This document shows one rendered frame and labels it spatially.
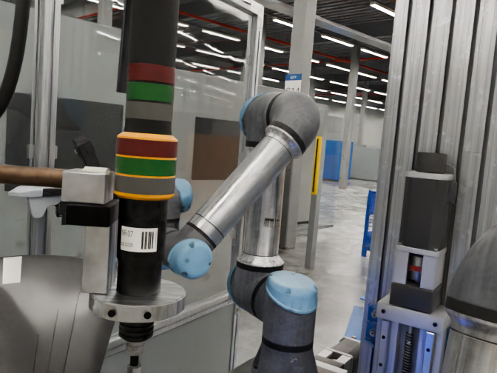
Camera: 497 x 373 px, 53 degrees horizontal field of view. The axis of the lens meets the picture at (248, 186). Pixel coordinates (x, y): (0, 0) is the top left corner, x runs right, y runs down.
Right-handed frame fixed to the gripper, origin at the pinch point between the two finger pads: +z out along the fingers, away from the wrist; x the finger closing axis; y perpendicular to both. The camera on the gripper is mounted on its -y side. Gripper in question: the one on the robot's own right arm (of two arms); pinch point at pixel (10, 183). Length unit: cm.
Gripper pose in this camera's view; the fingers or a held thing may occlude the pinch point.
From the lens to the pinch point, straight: 100.0
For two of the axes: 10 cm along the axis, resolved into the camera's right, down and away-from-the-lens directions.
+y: -1.5, 9.7, 2.1
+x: -5.0, -2.6, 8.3
